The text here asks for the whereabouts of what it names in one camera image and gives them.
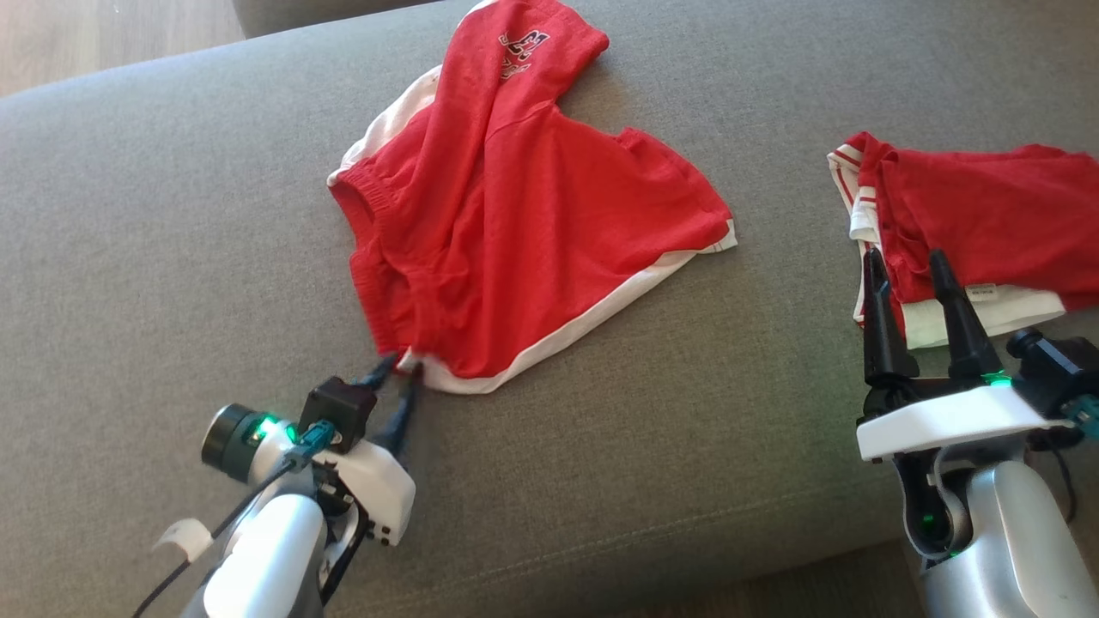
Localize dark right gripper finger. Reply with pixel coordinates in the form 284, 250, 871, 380
929, 249, 1004, 383
861, 247, 920, 387

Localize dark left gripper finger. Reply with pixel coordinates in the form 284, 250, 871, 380
378, 365, 422, 456
361, 352, 400, 389

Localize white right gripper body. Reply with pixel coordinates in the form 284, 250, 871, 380
856, 373, 1074, 464

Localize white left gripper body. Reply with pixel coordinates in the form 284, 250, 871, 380
318, 433, 417, 548

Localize red Bulls jersey white sleeves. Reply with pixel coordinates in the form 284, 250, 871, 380
827, 130, 1099, 351

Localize red shorts white stripe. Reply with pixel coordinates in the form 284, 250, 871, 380
326, 0, 738, 396

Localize grey fabric sofa seat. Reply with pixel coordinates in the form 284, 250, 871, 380
0, 0, 1099, 618

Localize grey sofa back cushion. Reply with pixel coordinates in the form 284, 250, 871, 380
232, 0, 447, 39

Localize left black cable teal plug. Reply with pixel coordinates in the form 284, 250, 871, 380
133, 421, 337, 618

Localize white cable tag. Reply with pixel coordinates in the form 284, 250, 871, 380
153, 518, 214, 563

